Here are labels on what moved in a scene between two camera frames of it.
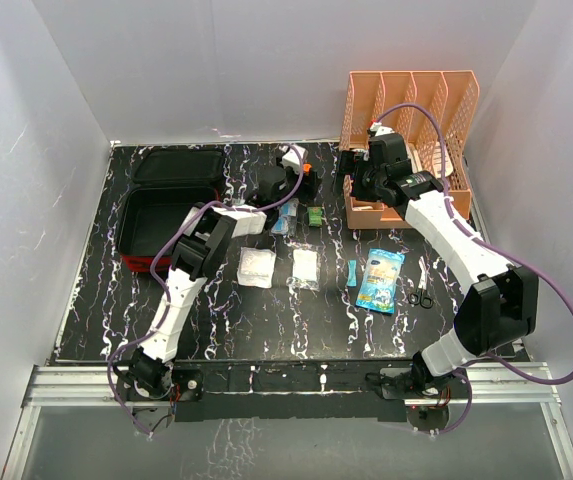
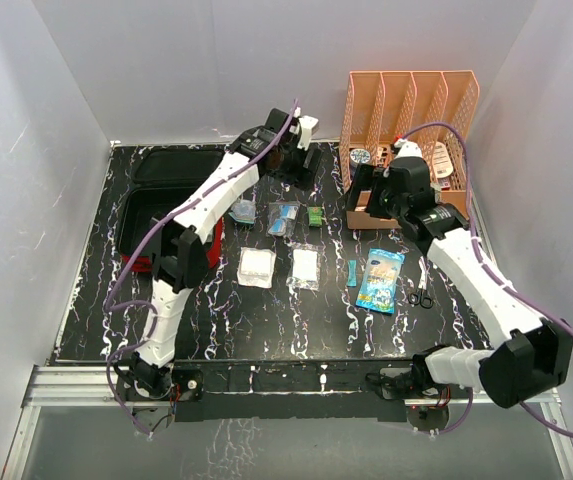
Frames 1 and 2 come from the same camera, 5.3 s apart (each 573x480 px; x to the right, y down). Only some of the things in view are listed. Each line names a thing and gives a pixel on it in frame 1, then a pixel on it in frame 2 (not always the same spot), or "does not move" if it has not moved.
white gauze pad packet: [255, 267] does not move
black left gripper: [308, 192] to [304, 178]
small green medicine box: [315, 216] does not move
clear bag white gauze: [305, 262] does not move
